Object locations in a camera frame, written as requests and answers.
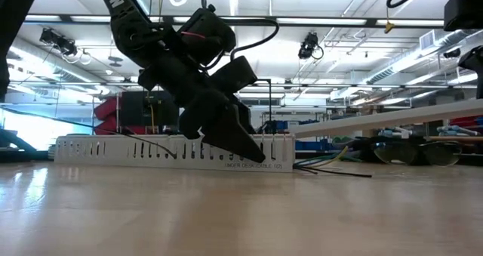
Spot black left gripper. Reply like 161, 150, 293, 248
137, 35, 267, 164

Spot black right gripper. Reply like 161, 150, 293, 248
444, 0, 483, 101

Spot bundle of coloured wires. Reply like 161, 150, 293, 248
295, 157, 340, 169

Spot white slotted cable duct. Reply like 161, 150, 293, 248
54, 134, 297, 173

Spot teal wire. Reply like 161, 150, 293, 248
294, 155, 364, 167

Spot white duct cover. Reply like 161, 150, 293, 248
288, 98, 483, 140

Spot white air vent grille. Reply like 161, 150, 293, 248
419, 29, 435, 51

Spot light blue padded bar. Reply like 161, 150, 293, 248
376, 126, 413, 138
436, 125, 479, 137

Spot blue storage bin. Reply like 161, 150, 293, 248
263, 119, 291, 133

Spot wooden workbench top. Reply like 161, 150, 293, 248
426, 134, 483, 142

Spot black monitor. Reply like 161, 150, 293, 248
120, 91, 181, 135

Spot yellow hanging tag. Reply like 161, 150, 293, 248
383, 0, 395, 35

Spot red stacked chairs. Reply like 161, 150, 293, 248
93, 96, 122, 136

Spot thin black stand frame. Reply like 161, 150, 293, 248
256, 77, 273, 135

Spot black camera with red clip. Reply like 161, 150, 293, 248
176, 5, 238, 67

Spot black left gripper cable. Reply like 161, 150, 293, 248
201, 0, 281, 61

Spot black camera with cable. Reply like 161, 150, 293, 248
297, 31, 325, 60

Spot black LED light rail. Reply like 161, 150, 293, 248
24, 14, 446, 27

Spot black ceiling camera rig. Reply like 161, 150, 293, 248
38, 26, 79, 57

